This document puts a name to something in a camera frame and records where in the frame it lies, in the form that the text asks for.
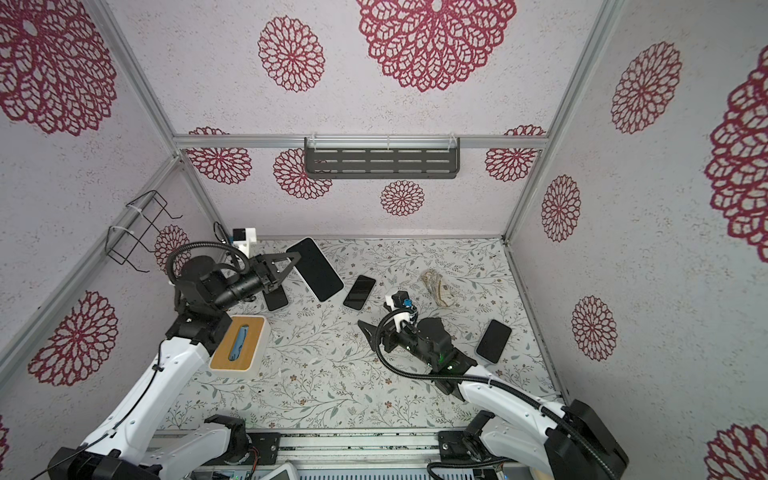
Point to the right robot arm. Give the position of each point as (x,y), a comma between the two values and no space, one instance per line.
(563,441)

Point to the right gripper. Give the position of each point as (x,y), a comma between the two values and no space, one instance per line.
(389,339)

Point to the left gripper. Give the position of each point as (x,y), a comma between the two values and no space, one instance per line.
(265,268)

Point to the black phone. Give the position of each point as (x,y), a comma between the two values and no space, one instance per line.
(359,292)
(493,341)

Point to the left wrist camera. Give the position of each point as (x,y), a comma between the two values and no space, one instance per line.
(245,240)

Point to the black wire wall rack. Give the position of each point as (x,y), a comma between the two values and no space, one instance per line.
(144,214)

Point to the white wooden-top tissue box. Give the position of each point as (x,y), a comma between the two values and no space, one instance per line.
(240,354)

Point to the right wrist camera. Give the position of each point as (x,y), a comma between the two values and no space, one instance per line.
(401,308)

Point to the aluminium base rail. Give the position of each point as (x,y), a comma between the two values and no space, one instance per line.
(378,453)

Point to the crumpled clear plastic bag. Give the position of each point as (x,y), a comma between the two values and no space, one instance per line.
(439,289)

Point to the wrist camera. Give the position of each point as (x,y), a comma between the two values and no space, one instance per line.
(401,308)
(245,240)

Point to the grey metal wall shelf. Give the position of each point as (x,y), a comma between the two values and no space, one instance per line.
(379,160)

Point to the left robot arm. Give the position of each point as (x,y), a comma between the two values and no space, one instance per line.
(208,278)

